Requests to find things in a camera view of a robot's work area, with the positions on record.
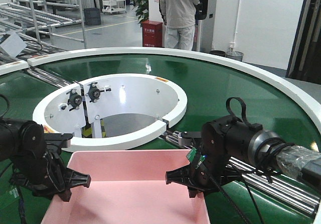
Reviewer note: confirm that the white utility cart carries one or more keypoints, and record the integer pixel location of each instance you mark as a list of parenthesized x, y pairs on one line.
[(113, 6)]

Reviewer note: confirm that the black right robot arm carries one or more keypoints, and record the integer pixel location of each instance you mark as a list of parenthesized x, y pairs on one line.
[(266, 151)]

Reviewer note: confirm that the potted green plant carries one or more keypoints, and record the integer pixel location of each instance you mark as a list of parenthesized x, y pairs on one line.
[(141, 10)]

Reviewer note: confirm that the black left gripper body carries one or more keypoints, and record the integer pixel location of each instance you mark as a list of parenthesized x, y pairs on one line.
[(37, 158)]

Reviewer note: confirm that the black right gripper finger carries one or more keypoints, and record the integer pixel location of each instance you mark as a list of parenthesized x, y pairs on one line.
[(180, 176), (194, 190)]

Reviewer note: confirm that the person in grey workwear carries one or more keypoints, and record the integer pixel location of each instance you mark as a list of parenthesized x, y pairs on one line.
[(179, 18)]

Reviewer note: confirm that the black plastic crate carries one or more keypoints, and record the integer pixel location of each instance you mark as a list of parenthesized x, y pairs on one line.
[(92, 16)]

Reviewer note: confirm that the grey wire wastebasket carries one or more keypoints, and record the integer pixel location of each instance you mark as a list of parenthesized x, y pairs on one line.
[(235, 55)]

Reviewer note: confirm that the pink plastic bin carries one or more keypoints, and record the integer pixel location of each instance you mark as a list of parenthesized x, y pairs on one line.
[(128, 187)]

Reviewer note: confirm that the metal roller rack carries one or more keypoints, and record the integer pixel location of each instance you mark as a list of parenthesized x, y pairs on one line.
[(34, 28)]

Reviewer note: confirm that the steel transfer rollers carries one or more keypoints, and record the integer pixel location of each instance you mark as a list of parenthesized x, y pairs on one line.
[(139, 109)]

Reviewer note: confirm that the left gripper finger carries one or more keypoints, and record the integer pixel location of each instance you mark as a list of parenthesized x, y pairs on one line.
[(74, 178), (65, 195)]

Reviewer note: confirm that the black bearing mount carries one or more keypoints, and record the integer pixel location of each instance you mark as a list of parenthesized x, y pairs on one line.
[(94, 92), (74, 99)]

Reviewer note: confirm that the white outer conveyor rim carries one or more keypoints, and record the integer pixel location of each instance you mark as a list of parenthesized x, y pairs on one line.
[(282, 105)]

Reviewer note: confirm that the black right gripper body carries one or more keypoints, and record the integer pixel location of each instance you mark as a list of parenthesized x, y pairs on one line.
[(220, 140)]

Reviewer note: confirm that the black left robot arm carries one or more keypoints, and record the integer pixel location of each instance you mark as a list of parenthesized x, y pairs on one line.
[(9, 140)]

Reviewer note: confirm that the red fire cabinet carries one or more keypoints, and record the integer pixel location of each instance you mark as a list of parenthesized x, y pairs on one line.
[(152, 34)]

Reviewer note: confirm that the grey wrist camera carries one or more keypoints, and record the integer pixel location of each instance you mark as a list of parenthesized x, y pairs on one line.
[(189, 139)]

